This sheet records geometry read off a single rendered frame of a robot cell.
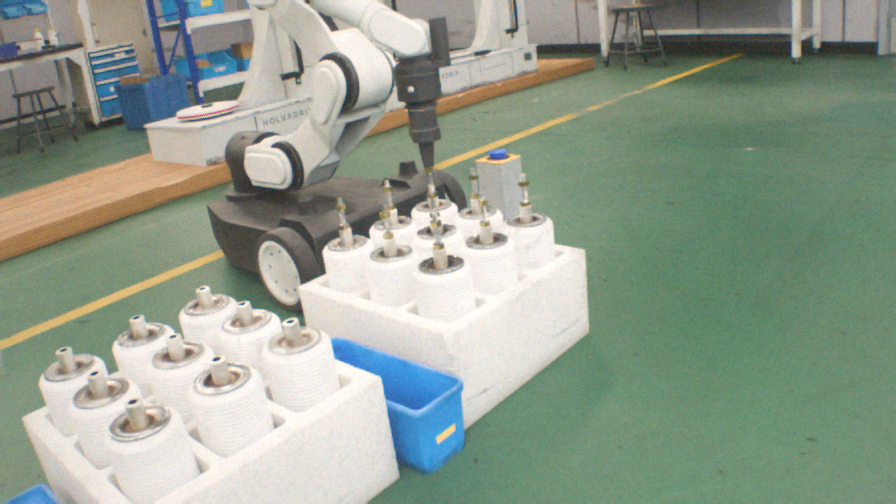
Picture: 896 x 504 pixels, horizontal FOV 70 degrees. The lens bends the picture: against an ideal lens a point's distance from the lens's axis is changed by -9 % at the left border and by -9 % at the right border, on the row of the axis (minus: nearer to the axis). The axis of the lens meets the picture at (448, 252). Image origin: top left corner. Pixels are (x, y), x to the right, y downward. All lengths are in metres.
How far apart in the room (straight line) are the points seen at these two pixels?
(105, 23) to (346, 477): 6.79
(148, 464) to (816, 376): 1.05
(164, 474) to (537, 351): 0.69
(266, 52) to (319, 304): 2.44
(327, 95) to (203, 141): 1.64
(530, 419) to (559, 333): 0.22
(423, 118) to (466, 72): 3.05
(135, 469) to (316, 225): 0.92
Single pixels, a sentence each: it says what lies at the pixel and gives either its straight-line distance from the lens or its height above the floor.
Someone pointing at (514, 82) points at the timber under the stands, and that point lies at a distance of 4.67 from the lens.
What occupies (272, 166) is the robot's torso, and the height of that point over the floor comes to 0.29.
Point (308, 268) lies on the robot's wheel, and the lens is 1.59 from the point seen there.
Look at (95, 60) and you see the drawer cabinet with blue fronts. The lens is 6.63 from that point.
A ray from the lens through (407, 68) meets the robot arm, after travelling 1.35.
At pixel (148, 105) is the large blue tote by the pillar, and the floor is 0.19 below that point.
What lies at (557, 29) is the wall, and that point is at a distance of 6.99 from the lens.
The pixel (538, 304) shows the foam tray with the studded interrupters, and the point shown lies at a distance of 1.24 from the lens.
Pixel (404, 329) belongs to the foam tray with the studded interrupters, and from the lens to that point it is 1.14.
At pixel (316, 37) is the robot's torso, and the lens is 1.71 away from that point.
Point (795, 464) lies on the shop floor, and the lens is 1.10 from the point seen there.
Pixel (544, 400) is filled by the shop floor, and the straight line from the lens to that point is 1.21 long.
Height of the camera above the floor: 0.67
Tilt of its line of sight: 21 degrees down
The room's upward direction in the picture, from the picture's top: 7 degrees counter-clockwise
